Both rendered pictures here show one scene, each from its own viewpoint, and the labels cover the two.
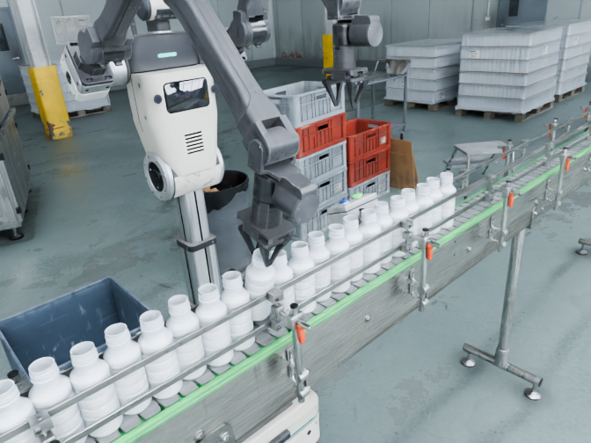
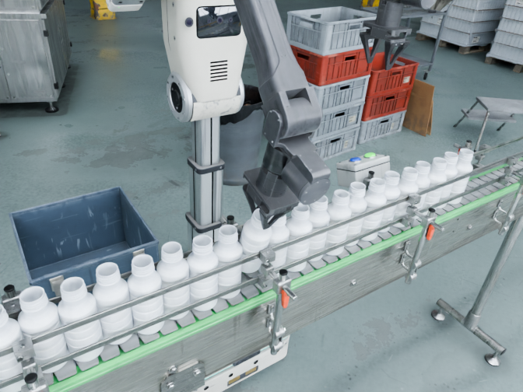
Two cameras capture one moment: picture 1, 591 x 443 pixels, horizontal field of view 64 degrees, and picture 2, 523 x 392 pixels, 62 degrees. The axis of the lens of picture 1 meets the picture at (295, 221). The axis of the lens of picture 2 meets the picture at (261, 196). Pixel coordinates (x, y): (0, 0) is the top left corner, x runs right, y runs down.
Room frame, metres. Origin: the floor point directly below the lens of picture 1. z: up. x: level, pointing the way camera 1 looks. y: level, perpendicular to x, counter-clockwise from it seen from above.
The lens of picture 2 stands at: (0.14, 0.01, 1.69)
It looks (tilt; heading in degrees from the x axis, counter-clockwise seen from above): 33 degrees down; 6
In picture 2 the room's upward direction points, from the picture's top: 4 degrees clockwise
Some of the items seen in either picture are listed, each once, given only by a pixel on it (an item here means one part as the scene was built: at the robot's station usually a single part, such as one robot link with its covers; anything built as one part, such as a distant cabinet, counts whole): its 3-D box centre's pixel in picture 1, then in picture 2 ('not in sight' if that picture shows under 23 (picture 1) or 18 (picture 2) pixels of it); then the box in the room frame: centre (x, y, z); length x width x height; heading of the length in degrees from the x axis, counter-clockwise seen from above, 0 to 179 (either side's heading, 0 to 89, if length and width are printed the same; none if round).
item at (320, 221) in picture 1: (307, 212); (317, 137); (3.60, -0.10, 0.11); 0.61 x 0.41 x 0.22; 137
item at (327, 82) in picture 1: (339, 89); (377, 45); (1.28, -0.14, 1.44); 0.07 x 0.07 x 0.09; 41
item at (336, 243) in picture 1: (337, 257); (336, 222); (1.00, -0.09, 1.08); 0.06 x 0.06 x 0.17
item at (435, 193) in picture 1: (431, 205); (443, 180); (1.28, -0.40, 1.08); 0.06 x 0.06 x 0.17
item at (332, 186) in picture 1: (305, 186); (321, 113); (3.60, -0.10, 0.33); 0.61 x 0.41 x 0.22; 137
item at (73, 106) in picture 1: (66, 88); not in sight; (9.86, 4.37, 0.50); 1.24 x 1.03 x 1.00; 134
